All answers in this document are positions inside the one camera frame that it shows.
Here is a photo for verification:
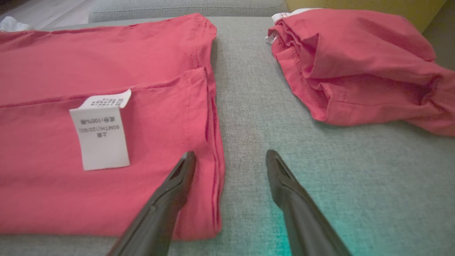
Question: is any wide yellow sofa backrest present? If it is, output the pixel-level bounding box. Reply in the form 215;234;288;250
284;0;448;34

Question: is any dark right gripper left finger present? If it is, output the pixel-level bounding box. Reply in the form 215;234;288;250
107;151;197;256

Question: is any grey sofa seat cushion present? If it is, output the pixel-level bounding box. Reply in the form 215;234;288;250
88;0;288;23

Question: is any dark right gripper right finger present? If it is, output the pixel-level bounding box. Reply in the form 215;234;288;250
266;149;352;256

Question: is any red jersey with white stripes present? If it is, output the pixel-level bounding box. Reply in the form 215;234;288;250
265;8;455;137

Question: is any large grey sofa seat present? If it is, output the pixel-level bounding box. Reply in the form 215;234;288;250
0;16;455;256

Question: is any white cloth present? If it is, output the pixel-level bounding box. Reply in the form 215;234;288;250
0;16;35;33

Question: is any red t-shirt with white label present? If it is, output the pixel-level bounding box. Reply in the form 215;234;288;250
0;13;225;240

